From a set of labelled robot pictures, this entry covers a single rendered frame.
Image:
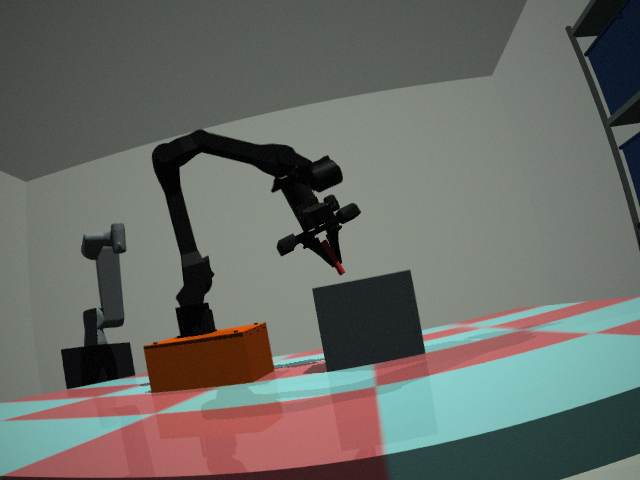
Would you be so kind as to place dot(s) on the red peg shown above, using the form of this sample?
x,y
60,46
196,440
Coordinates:
x,y
332,255

